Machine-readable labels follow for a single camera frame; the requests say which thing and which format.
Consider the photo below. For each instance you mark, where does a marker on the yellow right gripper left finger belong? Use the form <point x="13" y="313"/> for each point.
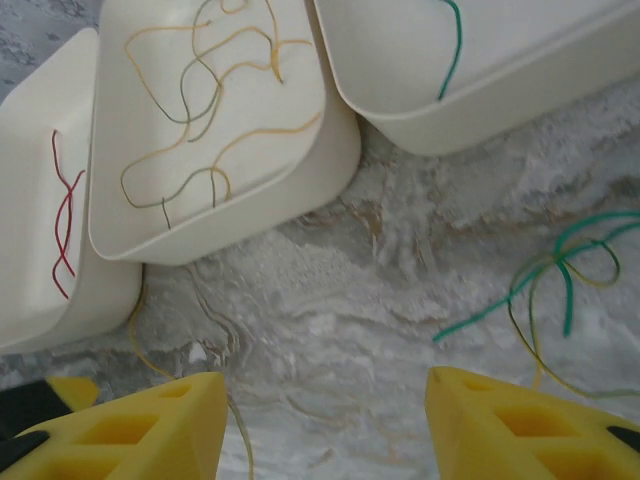
<point x="150" y="435"/>

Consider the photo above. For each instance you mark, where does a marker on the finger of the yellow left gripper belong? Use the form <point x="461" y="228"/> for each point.
<point x="75" y="392"/>

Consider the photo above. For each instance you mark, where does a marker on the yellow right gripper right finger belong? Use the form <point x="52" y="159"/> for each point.
<point x="525" y="435"/>

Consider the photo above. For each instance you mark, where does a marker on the white plastic tray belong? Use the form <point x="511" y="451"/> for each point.
<point x="30" y="225"/>
<point x="390" y="60"/>
<point x="260" y="165"/>

